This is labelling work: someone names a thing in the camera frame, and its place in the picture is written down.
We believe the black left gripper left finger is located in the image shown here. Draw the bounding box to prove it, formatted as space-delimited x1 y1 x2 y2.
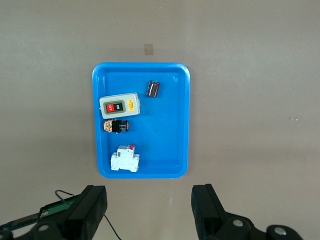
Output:
0 184 109 240

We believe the brown cylindrical capacitor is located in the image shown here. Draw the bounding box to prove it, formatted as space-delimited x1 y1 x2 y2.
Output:
146 79 161 98

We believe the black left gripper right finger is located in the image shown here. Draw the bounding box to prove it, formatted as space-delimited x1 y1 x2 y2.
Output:
190 183 304 240

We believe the black push button orange cap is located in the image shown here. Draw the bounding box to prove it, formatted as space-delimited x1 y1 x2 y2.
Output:
102 119 131 134

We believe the white circuit breaker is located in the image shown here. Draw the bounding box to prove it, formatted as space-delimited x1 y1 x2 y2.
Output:
110 143 140 173

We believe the blue plastic tray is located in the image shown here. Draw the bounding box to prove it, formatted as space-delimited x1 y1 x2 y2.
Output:
91 61 191 179

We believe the green circuit board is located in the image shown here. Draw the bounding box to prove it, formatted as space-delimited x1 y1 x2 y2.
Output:
0 195 76 232

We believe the grey on off switch box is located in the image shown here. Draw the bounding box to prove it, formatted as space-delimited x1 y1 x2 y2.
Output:
99 92 141 120

